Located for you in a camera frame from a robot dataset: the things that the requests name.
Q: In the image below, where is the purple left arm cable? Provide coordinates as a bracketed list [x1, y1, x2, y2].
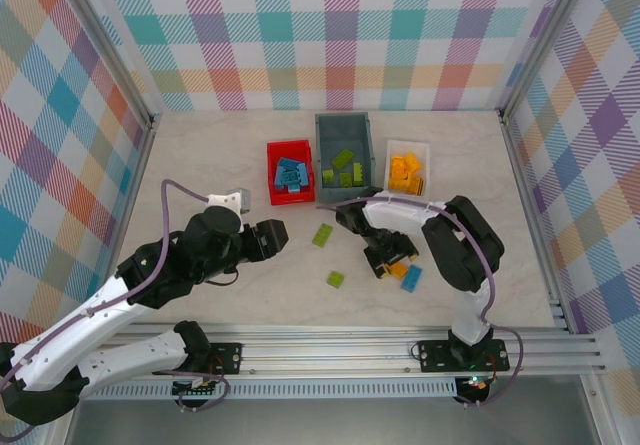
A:
[0, 178, 231, 441]

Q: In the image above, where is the aluminium frame post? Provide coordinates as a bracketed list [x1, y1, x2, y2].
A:
[494, 0, 604, 124]
[59, 0, 164, 131]

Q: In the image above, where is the aluminium side rail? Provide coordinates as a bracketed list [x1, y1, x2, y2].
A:
[497, 109, 576, 336]
[44, 114, 161, 445]

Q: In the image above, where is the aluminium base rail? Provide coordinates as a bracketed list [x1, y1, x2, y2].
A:
[55, 328, 609, 380]

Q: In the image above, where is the thin black camera cable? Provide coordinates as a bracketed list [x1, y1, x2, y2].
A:
[202, 267, 240, 286]

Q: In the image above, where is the white plastic bin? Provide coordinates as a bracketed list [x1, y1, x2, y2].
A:
[384, 138, 432, 200]

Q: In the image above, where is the small circuit board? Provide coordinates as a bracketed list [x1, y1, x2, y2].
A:
[172, 377, 224, 400]
[458, 374, 490, 392]

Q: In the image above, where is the white slotted cable duct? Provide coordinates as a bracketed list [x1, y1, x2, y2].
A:
[79, 382, 459, 401]

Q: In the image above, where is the grey plastic bin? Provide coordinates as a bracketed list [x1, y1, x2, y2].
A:
[313, 112, 377, 205]

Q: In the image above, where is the red plastic bin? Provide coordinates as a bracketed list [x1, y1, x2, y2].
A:
[265, 139, 317, 207]

